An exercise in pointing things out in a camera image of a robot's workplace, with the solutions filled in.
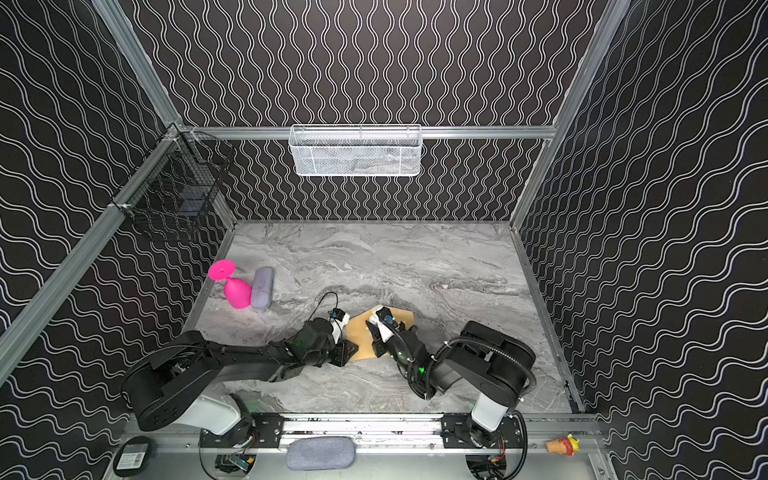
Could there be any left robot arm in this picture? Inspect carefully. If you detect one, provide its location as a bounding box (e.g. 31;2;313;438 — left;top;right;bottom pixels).
120;308;357;447

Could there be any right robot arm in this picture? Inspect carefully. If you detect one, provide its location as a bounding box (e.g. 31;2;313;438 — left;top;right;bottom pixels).
366;316;537;448

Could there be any magenta plastic goblet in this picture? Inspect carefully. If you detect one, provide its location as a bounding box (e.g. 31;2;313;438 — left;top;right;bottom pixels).
208;259;252;310

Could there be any toy ice cream cone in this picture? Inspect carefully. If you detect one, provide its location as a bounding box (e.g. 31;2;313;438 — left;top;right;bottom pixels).
546;434;580;456

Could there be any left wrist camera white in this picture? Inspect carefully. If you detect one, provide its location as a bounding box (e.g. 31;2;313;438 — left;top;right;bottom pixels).
329;308;350;344

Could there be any white wire basket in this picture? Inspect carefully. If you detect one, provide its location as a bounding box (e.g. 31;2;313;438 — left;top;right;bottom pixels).
288;133;424;177

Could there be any grey fabric pouch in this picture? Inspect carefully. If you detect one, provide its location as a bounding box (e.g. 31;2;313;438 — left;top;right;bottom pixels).
286;437;356;471

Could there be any aluminium corner post left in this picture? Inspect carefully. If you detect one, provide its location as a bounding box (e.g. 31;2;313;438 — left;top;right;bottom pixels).
92;0;182;127

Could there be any aluminium left side rail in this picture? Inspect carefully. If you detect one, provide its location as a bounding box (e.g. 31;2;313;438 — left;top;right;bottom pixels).
1;126;179;381

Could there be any black round device with label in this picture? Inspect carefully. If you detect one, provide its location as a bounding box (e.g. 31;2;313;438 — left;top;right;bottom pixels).
112;436;154;478

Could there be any aluminium corner post right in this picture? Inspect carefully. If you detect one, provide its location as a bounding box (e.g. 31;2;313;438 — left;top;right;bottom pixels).
510;0;631;231

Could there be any brown manila envelope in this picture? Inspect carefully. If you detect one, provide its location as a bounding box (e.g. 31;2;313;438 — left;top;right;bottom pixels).
344;304;416;362

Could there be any aluminium corner post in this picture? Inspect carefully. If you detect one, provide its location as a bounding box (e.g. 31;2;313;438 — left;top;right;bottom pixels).
92;0;182;127
510;0;631;231

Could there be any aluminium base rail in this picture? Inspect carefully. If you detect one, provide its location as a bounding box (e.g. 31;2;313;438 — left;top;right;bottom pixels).
120;413;604;454

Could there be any black wire basket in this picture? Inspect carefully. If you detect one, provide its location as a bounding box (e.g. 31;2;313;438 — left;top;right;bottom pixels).
119;131;235;244

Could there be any aluminium back crossbar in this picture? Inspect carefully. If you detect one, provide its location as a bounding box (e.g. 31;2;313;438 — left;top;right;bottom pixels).
182;125;556;140

